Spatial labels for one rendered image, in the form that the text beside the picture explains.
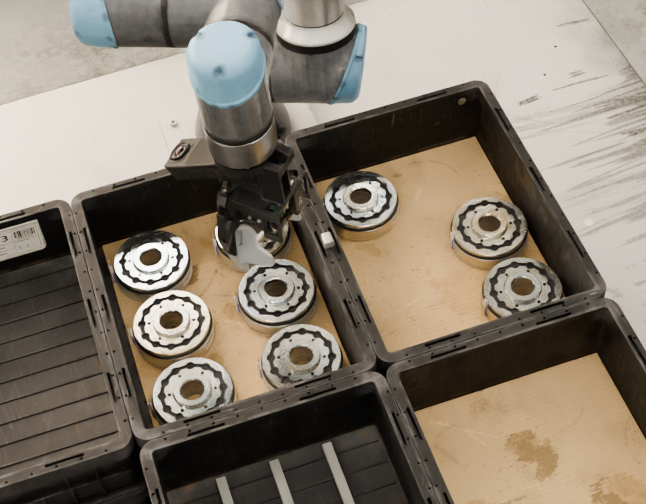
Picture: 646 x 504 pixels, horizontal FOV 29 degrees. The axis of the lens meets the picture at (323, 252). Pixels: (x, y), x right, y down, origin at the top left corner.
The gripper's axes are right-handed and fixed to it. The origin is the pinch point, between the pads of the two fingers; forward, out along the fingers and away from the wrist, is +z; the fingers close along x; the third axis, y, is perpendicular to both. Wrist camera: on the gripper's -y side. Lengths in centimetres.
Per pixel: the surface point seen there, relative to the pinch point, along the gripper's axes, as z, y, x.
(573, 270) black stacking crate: 11.6, 34.9, 18.8
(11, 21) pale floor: 106, -140, 97
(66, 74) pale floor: 105, -115, 86
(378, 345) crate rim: 6.7, 18.2, -3.5
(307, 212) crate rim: 7.6, 1.0, 11.4
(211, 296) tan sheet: 16.9, -8.6, -0.4
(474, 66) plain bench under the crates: 34, 3, 65
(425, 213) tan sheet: 18.5, 11.9, 24.2
